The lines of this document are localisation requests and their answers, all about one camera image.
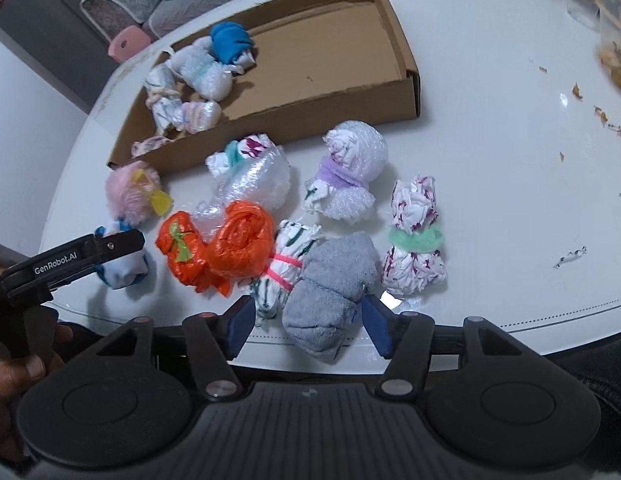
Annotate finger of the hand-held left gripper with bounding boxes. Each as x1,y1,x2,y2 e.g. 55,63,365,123
0,229,145,306

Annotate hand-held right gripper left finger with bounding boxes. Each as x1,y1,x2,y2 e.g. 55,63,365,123
93,294,256,403

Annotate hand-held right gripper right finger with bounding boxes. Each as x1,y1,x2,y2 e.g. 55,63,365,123
361,294,536,403

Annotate blue and white bundle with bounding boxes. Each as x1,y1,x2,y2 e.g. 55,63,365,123
93,212,154,291

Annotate grey sock bundle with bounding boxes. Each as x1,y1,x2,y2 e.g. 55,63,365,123
281,232,381,366

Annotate pink fluffy ball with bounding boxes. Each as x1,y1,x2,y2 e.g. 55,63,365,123
105,161,175,226

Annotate orange plastic bag bundle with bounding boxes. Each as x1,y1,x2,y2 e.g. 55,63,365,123
155,200,276,297

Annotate green striped bundle pink tie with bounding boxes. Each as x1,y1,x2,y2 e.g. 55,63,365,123
248,219,324,328

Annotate pink striped cloth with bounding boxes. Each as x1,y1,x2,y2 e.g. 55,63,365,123
130,134,174,158

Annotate purple printed bundle green tie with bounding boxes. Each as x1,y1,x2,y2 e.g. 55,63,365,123
381,175,449,297

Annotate clear plastic bundle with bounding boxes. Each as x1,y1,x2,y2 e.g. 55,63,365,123
193,152,291,233

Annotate pinkish bubble wrap bundle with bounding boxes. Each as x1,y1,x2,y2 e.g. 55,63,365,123
179,100,222,135

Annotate white patterned bundle beige tie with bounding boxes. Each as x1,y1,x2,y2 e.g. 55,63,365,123
143,62,186,136

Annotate bubble wrap bundle purple tie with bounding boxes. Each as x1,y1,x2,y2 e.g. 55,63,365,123
304,120,390,220

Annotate white printed bundle teal tie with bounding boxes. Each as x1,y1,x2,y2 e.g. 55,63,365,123
205,132,272,178

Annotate bubble wrap bundle teal tie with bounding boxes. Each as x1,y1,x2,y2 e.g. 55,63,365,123
169,42,251,101

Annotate blue cloth bundle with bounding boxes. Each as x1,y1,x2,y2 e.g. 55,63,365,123
209,21,258,66

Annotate shallow cardboard box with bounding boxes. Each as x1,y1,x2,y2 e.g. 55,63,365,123
106,0,421,171

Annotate person's left hand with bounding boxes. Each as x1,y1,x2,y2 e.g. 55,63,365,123
0,326,74,463

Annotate pink plastic chair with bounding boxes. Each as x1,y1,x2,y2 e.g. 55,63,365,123
107,26,152,64

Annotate small twist tie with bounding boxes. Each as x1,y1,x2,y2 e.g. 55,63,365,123
555,246,588,267

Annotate grey door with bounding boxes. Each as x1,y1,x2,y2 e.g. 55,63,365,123
0,0,114,113

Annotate dark cloth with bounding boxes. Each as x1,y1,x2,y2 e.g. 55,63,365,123
561,332,621,411

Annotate grey quilted sofa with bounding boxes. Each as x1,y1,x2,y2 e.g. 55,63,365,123
79,0,271,41

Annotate scattered seed shells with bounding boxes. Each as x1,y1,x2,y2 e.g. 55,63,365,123
537,65,621,198

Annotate clear bag of snacks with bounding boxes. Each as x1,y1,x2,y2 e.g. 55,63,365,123
592,0,621,93

